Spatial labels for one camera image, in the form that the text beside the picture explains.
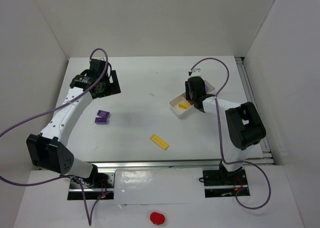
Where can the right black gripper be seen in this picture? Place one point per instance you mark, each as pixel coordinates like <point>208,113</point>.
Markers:
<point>189,93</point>

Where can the red round button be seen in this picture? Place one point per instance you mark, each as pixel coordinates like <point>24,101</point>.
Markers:
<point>157,218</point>

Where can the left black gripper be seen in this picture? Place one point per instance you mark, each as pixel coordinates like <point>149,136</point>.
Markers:
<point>113,83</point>

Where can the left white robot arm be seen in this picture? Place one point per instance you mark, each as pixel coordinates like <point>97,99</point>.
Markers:
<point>48,149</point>

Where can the purple lego brick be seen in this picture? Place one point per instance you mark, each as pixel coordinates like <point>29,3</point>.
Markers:
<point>101,120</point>

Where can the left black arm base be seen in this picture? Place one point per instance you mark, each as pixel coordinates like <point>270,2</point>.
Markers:
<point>103,187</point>

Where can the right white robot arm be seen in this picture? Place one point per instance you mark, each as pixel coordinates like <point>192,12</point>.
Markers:
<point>239,126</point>

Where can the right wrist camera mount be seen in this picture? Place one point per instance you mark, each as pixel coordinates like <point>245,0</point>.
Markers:
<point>195,72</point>

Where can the aluminium rail front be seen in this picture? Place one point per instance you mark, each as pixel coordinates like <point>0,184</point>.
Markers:
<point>157,164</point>

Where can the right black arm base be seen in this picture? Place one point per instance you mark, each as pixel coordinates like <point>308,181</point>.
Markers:
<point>216,187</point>

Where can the white compartment tray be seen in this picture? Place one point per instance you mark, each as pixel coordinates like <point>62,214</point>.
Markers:
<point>180,113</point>

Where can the long yellow lego plate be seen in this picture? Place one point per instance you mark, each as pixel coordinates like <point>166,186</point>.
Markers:
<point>160,142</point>

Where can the small yellow lego brick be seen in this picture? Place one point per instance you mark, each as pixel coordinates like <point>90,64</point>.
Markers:
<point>183,105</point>

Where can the purple lego brick studs up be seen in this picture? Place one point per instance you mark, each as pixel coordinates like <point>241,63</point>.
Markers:
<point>103,114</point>

